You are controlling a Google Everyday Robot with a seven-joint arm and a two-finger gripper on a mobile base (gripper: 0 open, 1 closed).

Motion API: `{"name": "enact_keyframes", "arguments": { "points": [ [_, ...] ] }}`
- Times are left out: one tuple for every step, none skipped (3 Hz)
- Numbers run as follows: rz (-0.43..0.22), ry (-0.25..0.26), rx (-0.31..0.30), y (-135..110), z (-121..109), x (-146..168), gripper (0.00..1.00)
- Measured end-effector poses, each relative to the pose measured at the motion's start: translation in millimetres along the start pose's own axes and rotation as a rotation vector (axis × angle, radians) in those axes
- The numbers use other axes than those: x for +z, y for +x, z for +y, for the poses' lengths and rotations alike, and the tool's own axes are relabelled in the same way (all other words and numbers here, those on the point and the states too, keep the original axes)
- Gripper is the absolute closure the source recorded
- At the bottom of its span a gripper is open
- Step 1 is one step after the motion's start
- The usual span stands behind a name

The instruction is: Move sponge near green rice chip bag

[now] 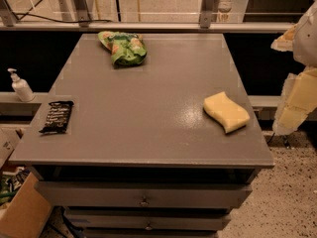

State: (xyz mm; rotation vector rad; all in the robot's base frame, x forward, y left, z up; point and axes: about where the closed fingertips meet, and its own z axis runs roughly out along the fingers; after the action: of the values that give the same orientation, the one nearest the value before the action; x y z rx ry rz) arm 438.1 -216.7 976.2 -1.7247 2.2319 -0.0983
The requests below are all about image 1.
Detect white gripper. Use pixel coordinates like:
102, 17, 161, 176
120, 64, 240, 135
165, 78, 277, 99
270, 3, 317, 136

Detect yellow sponge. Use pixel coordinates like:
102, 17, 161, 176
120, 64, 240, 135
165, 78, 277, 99
203, 92, 250, 134

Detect green rice chip bag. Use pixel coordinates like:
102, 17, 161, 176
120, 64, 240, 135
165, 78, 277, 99
98, 31, 147, 66

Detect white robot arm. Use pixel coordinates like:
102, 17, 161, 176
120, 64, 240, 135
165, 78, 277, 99
270, 2, 317, 136

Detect grey drawer cabinet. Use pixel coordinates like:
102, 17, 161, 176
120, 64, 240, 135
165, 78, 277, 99
11, 34, 273, 238

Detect top drawer knob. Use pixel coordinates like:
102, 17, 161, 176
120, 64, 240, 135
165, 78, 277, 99
140, 197, 149, 207

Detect drawer knob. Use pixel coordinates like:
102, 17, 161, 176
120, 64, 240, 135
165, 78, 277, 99
140, 197, 149, 207
145, 223, 154, 231

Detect black snack bar wrapper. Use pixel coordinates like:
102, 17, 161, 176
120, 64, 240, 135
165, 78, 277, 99
40, 100, 74, 134

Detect white pump bottle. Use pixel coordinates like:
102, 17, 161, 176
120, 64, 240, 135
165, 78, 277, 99
8, 68, 35, 102

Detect cardboard box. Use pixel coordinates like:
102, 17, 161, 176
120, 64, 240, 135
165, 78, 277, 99
0, 128, 53, 238

